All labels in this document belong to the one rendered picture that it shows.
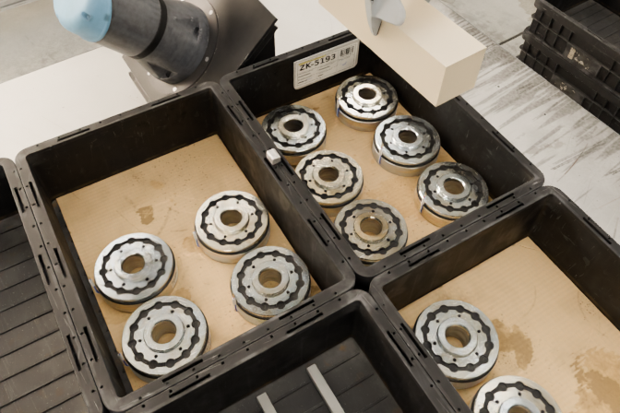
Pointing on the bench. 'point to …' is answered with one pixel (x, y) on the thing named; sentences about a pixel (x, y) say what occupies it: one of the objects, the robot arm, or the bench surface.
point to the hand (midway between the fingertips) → (395, 13)
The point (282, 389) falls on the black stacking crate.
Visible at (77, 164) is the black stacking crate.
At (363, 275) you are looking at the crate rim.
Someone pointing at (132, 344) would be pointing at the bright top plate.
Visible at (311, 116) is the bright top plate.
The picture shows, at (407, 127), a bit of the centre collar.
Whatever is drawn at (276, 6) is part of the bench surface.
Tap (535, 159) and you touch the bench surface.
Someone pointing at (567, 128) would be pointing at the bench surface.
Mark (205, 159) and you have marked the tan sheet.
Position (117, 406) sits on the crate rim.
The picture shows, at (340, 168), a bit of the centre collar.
